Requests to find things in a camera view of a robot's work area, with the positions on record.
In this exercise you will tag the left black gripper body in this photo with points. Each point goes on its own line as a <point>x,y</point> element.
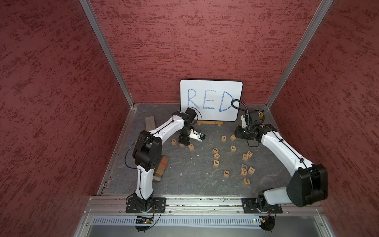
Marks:
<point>184,133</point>

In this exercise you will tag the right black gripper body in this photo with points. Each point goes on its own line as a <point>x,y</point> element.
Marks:
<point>244,133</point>

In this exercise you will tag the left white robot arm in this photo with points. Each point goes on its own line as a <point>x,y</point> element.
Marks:
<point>147,152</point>

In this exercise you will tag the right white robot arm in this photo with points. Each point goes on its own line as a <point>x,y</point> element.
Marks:
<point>308,183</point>

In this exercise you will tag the wooden block letter F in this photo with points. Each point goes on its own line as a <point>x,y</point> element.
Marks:
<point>216,163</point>

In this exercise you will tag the yellow pen cup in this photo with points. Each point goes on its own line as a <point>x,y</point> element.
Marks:
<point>262,119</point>

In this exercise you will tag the pens in cup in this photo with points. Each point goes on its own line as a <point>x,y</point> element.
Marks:
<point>260,113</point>

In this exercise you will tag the wooden board stand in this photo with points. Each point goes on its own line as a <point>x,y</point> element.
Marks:
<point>218,123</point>

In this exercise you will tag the grey rectangular eraser block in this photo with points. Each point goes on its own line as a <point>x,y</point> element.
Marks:
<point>150,123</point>

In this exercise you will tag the wooden block right of T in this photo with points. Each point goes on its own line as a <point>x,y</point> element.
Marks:
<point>251,170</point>

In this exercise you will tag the brown plaid pencil case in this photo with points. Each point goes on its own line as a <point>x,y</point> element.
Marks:
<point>160,170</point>

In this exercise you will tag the white dry-erase board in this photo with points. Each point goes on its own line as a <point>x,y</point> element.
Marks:
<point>211,99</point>

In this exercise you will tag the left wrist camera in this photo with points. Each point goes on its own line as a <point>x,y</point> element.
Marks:
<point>196,135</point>

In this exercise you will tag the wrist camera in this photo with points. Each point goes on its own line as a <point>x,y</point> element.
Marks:
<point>250,120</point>
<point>196,135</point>

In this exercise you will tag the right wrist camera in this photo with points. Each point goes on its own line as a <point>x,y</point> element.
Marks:
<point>250,120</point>

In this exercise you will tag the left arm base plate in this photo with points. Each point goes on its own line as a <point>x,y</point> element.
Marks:
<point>151,205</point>

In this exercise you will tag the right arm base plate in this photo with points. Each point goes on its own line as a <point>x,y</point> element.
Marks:
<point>251,206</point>

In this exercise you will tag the aluminium front rail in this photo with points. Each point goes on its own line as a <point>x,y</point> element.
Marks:
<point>187,205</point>

